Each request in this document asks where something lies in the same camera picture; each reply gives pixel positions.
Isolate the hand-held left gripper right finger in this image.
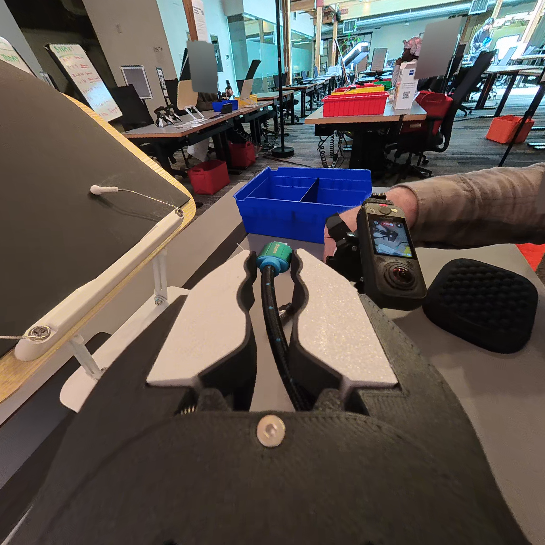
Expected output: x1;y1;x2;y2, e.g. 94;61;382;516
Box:
288;248;400;411

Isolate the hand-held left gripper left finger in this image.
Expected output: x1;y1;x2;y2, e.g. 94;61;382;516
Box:
146;250;258;411

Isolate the black braided hdmi cable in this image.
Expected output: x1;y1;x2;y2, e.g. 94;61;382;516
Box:
257;241;309;411

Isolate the person's right forearm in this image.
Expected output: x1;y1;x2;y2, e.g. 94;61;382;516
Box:
396;164;545;249

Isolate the person's right hand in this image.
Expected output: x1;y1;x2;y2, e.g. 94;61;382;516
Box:
386;185;420;220

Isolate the black textured pad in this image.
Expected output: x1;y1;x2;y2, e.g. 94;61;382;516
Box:
424;258;539;354

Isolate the blue divided plastic bin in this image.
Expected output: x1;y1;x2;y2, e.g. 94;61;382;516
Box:
234;166;399;246

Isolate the grey office desk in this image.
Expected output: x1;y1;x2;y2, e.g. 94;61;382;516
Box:
305;98;426;171

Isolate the red plastic bin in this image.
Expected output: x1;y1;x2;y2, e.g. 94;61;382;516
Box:
229;141;258;168
189;160;230;195
322;90;388;117

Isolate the white carton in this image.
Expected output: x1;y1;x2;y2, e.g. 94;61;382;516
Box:
392;60;420;111

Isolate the orange plastic bin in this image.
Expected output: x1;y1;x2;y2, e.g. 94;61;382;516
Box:
487;115;535;144

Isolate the black office chair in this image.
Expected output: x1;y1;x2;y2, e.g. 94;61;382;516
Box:
388;51;494;179

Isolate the black board with wooden edge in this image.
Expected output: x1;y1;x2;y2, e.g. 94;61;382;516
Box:
0;60;196;401

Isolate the black stand pole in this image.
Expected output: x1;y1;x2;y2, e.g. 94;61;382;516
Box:
271;0;294;158

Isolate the long office desk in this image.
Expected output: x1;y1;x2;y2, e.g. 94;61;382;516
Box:
124;81;320;162

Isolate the whiteboard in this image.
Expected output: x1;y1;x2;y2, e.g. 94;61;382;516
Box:
47;43;122;122

